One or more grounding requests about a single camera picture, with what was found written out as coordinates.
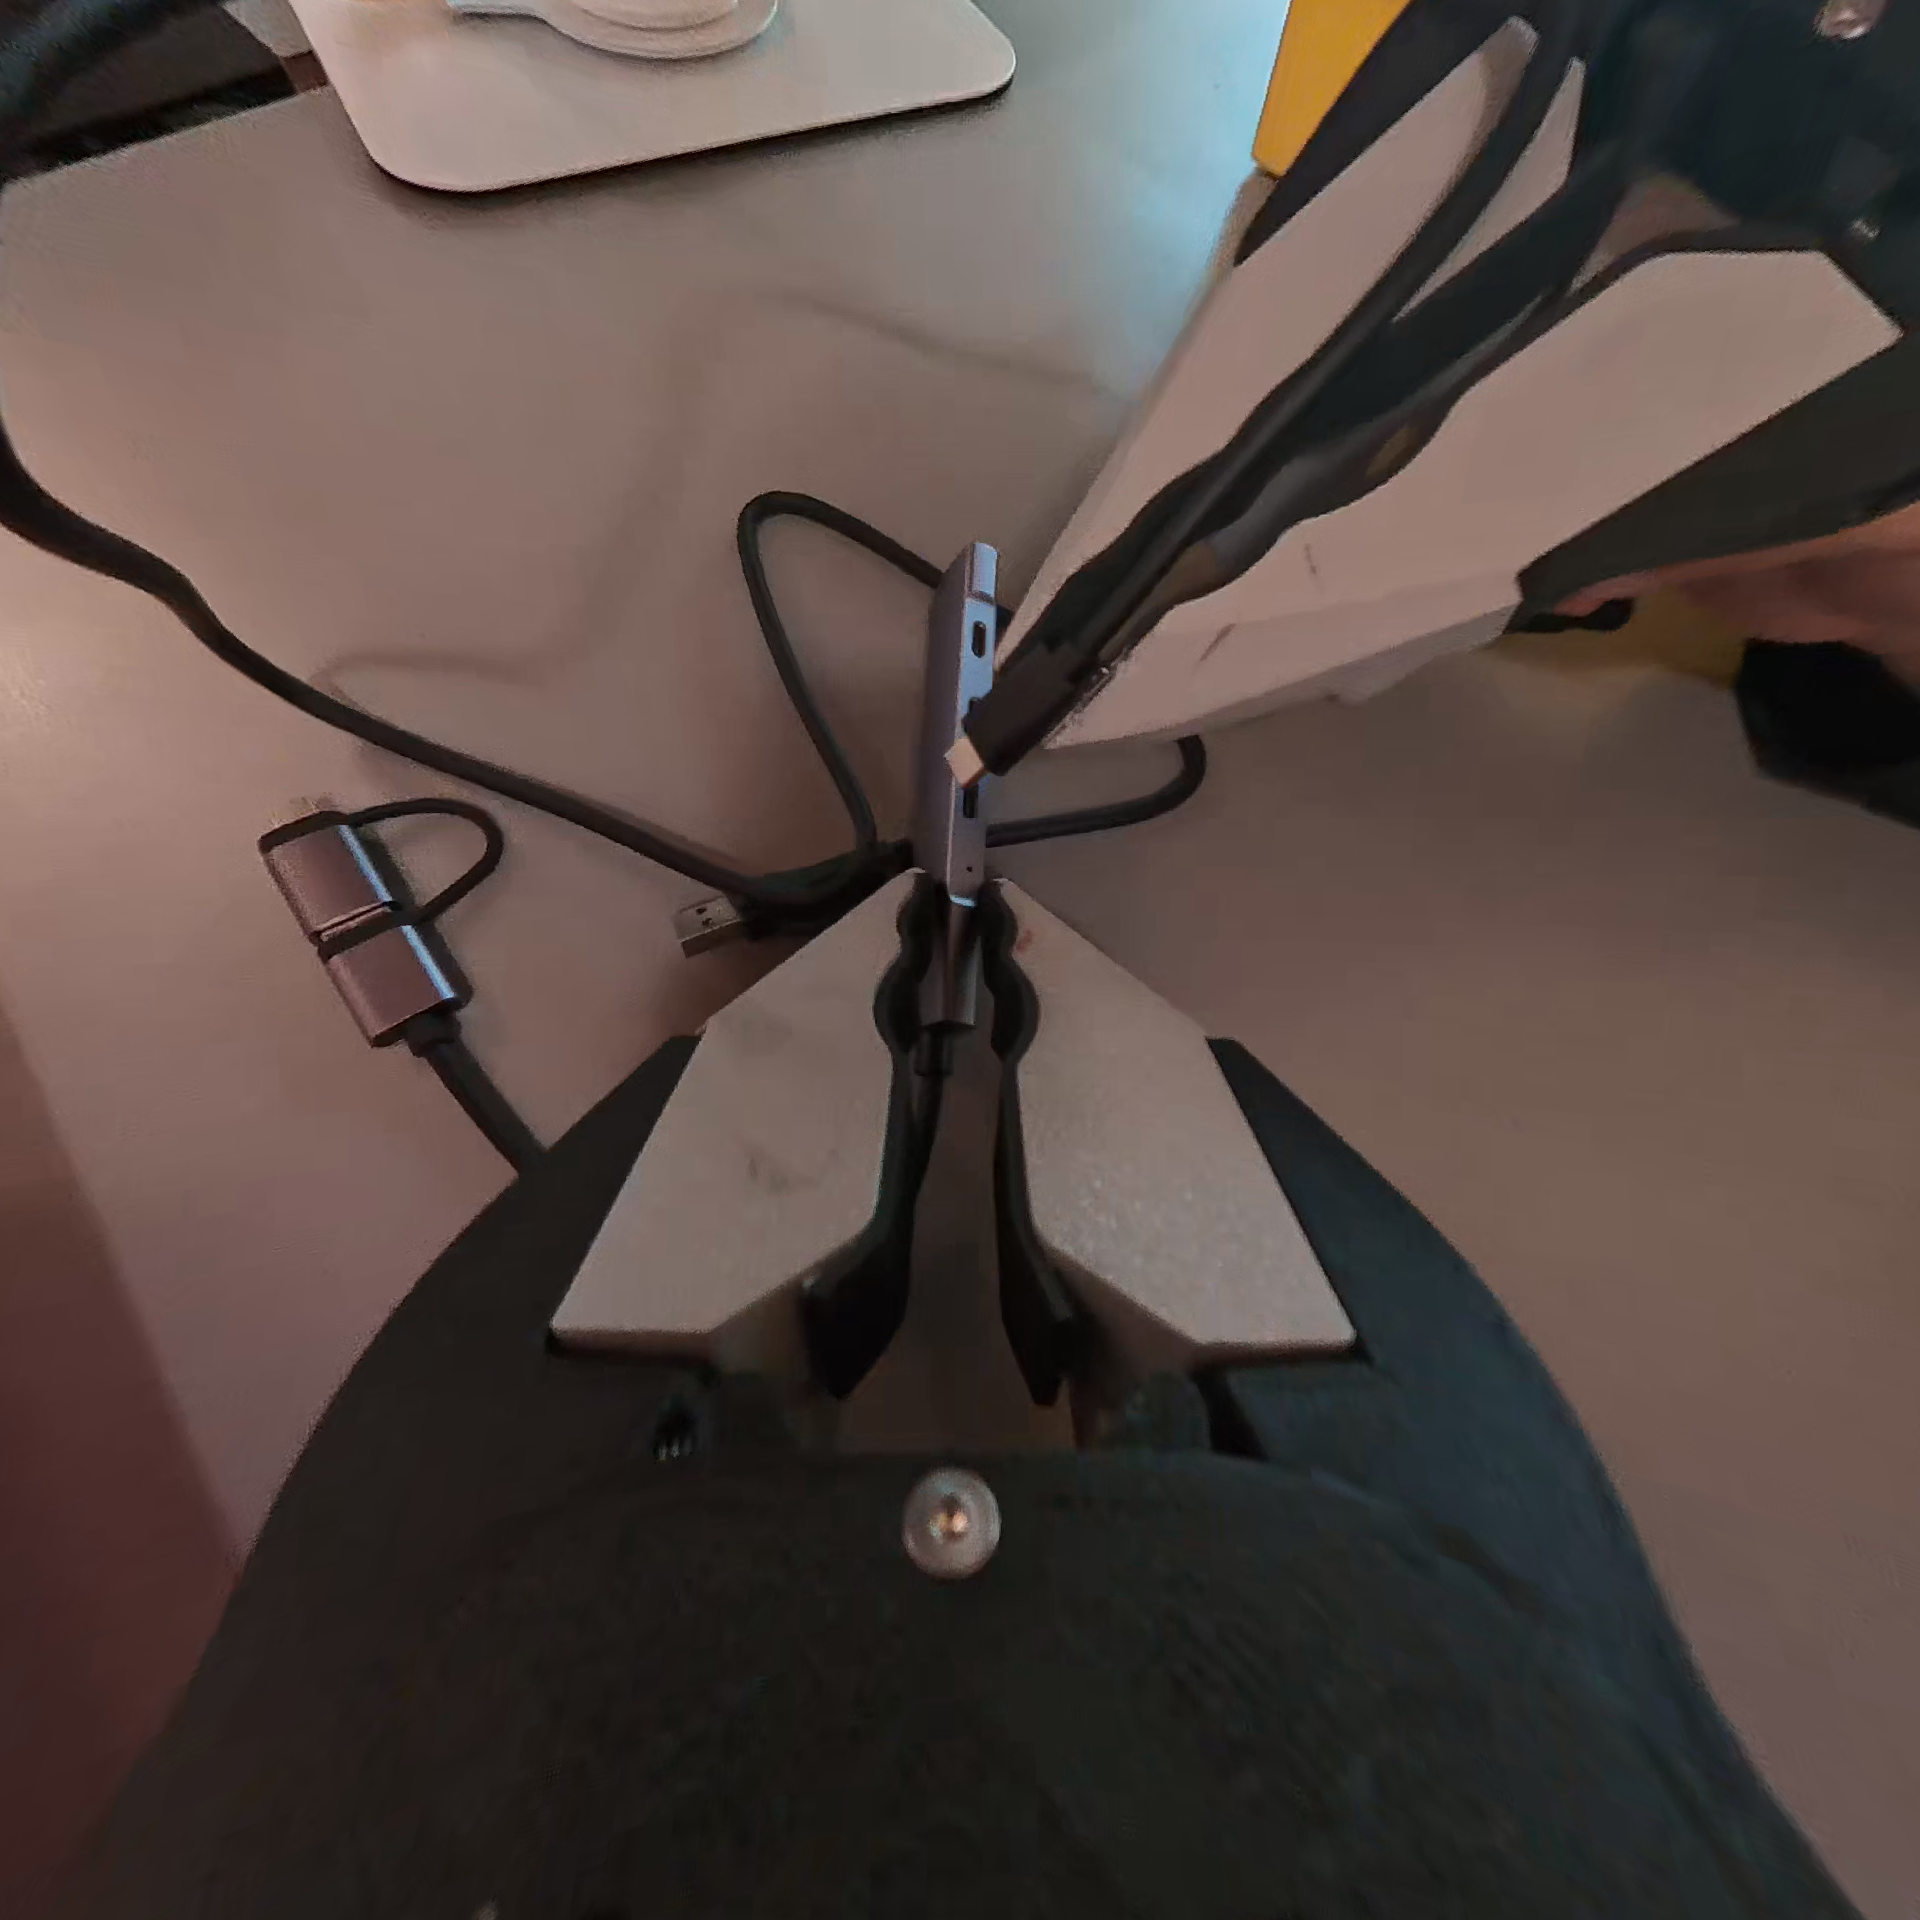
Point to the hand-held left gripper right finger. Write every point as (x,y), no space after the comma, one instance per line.
(1170,1185)

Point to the person's right forearm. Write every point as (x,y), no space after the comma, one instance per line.
(1845,734)

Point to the grey USB hub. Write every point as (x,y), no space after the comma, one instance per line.
(950,840)

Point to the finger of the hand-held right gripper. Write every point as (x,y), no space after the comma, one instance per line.
(1275,329)
(1575,452)

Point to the yellow plastic bin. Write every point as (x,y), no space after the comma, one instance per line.
(1320,77)

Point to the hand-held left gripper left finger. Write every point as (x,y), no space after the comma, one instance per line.
(735,1185)

